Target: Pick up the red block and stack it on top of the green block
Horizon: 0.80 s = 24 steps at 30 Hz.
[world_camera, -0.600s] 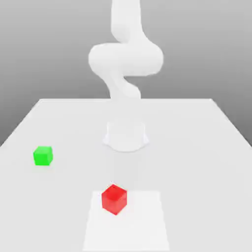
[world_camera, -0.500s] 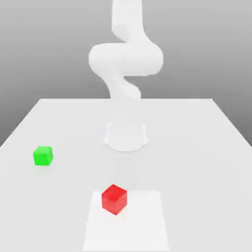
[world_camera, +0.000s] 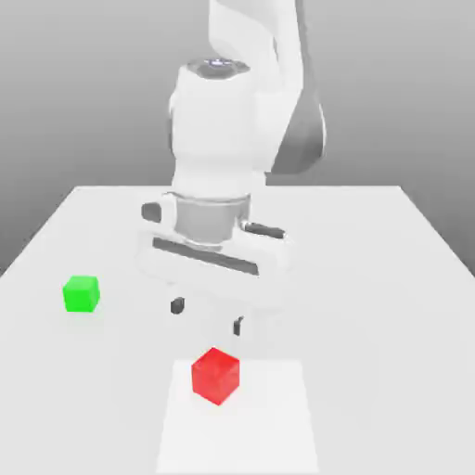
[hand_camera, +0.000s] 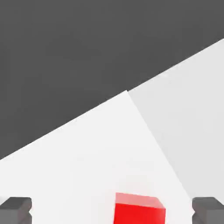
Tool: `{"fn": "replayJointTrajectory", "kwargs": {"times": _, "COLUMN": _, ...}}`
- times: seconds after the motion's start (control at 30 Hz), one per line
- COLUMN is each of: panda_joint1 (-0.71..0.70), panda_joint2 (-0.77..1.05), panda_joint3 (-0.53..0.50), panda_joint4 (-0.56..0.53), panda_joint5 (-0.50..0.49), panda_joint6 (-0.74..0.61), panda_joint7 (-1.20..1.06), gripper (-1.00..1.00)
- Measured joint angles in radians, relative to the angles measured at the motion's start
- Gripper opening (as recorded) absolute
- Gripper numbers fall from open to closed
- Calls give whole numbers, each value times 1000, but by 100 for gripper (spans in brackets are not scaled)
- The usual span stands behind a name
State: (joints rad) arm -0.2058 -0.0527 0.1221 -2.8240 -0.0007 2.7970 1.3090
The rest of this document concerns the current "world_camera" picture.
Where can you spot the small red cube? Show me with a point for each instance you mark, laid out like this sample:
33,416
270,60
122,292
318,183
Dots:
215,376

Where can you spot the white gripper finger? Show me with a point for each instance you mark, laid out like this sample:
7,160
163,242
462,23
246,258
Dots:
238,326
177,305

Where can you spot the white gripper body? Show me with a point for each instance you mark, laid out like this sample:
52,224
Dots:
207,274

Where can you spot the small green cube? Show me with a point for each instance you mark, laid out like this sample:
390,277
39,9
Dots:
81,294

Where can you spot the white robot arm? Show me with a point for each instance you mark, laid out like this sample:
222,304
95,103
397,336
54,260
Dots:
222,122

